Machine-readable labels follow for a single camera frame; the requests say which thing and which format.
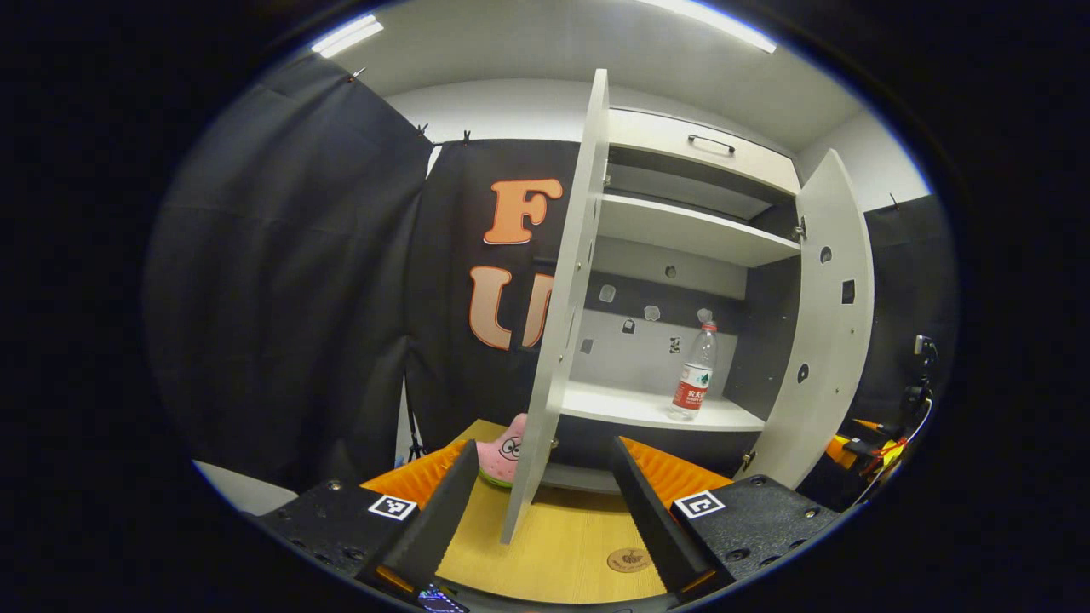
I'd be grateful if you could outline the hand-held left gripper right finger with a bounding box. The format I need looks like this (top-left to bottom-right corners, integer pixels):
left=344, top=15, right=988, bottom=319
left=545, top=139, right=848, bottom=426
left=610, top=436, right=846, bottom=597

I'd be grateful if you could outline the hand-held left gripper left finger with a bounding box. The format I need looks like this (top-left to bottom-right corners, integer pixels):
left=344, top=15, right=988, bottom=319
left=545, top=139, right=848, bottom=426
left=254, top=439, right=481, bottom=597

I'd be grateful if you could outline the clear red label water bottle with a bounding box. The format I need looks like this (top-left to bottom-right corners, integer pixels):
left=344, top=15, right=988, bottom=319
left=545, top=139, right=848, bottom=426
left=668, top=321, right=719, bottom=421

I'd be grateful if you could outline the black backdrop stand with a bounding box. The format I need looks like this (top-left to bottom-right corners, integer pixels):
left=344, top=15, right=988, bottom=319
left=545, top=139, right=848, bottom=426
left=404, top=375, right=428, bottom=462

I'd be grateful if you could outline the pink star plush toy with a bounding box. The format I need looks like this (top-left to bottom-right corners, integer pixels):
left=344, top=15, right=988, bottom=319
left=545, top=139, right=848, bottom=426
left=475, top=414, right=529, bottom=489

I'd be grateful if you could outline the white cabinet shelf board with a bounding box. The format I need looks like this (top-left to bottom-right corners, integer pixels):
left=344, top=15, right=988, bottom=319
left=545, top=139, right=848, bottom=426
left=560, top=381, right=766, bottom=433
left=598, top=193, right=801, bottom=269

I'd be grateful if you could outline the white and grey cabinet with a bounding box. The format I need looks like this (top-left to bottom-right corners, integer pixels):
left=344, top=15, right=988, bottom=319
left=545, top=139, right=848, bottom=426
left=545, top=106, right=806, bottom=495

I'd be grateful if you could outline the black backdrop cloth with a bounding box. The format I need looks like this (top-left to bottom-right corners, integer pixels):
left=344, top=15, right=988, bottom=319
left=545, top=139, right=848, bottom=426
left=145, top=55, right=959, bottom=495

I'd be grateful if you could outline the white cabinet drawer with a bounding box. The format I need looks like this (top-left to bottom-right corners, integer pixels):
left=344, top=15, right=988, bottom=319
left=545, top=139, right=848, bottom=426
left=609, top=108, right=801, bottom=195

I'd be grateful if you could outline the ceiling light strip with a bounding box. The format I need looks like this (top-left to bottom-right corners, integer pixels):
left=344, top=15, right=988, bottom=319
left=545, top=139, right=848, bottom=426
left=310, top=13, right=385, bottom=60

